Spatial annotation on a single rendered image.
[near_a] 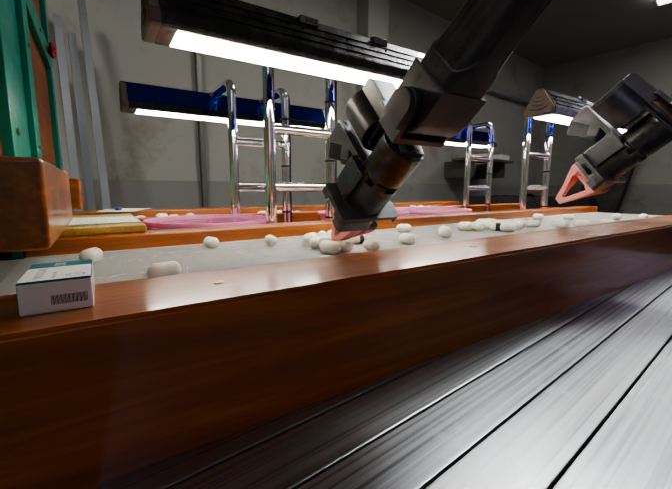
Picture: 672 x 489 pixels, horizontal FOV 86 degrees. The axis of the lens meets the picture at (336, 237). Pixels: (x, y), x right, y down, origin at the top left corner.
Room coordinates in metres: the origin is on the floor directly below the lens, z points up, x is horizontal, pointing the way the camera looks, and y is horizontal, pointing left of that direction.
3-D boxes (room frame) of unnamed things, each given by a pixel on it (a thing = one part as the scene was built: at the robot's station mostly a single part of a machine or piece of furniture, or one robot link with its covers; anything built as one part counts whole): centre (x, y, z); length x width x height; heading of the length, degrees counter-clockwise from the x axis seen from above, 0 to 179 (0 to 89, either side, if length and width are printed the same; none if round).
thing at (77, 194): (0.95, 0.70, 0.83); 0.30 x 0.06 x 0.07; 33
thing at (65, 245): (1.01, -0.31, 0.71); 1.81 x 0.05 x 0.11; 123
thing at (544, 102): (1.21, -0.82, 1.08); 0.62 x 0.08 x 0.07; 123
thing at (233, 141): (1.08, 0.25, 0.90); 0.20 x 0.19 x 0.45; 123
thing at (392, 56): (0.67, -0.01, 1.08); 0.62 x 0.08 x 0.07; 123
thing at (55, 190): (0.38, 0.33, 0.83); 0.30 x 0.06 x 0.07; 33
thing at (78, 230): (0.70, 0.47, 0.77); 0.33 x 0.15 x 0.01; 33
